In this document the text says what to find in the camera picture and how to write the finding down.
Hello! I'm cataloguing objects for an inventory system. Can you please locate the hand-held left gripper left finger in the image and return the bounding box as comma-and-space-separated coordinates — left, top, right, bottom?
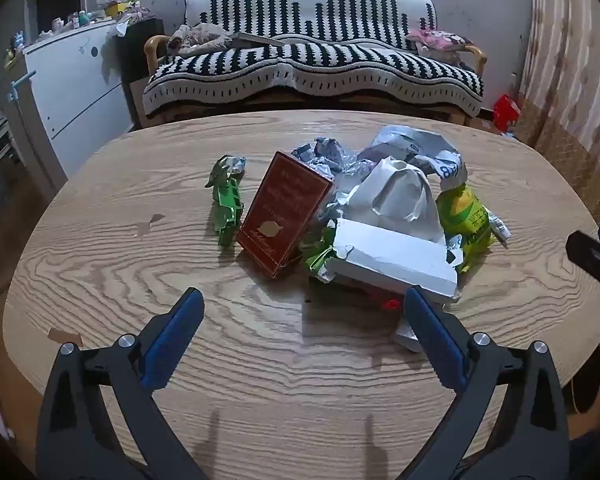
35, 287, 206, 480

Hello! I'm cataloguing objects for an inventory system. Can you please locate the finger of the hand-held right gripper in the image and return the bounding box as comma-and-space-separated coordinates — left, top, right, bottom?
566, 221, 600, 306

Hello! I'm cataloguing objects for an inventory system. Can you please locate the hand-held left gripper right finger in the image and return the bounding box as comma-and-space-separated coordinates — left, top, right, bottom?
402, 285, 571, 480

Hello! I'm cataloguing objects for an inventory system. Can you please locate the grey packet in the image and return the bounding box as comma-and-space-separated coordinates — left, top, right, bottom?
392, 320, 423, 353

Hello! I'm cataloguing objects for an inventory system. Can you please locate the red ribbon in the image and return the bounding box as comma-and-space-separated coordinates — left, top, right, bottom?
360, 287, 403, 311

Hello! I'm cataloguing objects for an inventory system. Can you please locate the torn white carton box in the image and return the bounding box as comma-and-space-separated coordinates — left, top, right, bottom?
302, 217, 461, 306

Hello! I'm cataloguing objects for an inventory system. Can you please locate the small white tube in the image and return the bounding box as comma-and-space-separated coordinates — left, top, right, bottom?
487, 210, 511, 248

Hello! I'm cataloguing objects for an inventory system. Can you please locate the green yellow snack packet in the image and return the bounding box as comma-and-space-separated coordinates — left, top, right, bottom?
437, 182, 497, 273

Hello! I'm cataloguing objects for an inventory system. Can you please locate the green wrapper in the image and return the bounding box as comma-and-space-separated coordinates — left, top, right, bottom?
205, 155, 248, 247

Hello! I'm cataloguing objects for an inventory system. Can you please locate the red-brown carton box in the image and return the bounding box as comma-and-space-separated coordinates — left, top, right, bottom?
236, 151, 335, 279

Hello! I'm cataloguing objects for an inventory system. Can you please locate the white blue printed plastic bag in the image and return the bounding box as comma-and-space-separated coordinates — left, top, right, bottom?
362, 125, 468, 193

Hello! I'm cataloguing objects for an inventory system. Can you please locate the brown woven panel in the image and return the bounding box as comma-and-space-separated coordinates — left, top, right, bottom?
517, 97, 600, 226

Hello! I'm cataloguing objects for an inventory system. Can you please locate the brown tape scrap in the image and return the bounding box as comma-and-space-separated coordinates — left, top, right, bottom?
47, 329, 83, 348

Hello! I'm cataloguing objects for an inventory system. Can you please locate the red box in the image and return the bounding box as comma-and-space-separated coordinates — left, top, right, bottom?
492, 94, 523, 131

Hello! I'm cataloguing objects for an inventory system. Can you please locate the beige patterned curtain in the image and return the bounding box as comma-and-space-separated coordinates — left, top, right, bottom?
522, 0, 600, 181

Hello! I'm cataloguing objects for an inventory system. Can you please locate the white dresser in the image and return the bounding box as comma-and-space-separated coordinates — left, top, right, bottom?
22, 20, 136, 171

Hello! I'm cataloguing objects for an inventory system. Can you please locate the pink cushion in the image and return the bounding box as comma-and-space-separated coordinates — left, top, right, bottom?
405, 29, 473, 53

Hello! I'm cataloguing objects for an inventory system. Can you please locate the black cabinet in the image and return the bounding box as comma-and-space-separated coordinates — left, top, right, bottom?
115, 19, 166, 83

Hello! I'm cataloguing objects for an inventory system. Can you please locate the wooden sofa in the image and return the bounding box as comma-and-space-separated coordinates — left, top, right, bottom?
130, 35, 488, 128

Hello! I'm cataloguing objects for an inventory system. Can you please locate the light blue plastic hook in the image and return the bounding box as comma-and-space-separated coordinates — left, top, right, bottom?
10, 72, 33, 101

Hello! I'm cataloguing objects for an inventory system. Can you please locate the beige crumpled cloth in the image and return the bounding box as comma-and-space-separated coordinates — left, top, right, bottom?
167, 24, 236, 56

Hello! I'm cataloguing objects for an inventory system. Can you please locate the black white striped sofa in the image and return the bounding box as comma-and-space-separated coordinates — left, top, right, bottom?
142, 0, 485, 117

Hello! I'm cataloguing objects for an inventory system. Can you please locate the flat grey board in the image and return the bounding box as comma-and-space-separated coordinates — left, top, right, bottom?
232, 32, 286, 47

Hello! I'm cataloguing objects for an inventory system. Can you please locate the clutter of small bottles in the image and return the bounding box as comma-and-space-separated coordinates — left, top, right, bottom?
35, 0, 153, 41

